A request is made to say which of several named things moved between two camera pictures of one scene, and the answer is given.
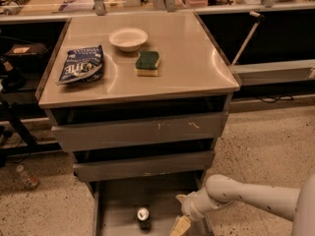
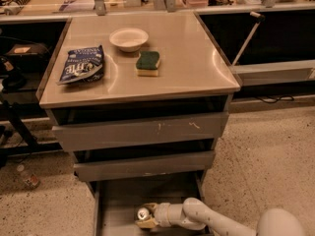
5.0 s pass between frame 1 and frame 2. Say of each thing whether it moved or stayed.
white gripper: moved
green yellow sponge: stayed
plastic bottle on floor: stayed
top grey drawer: stayed
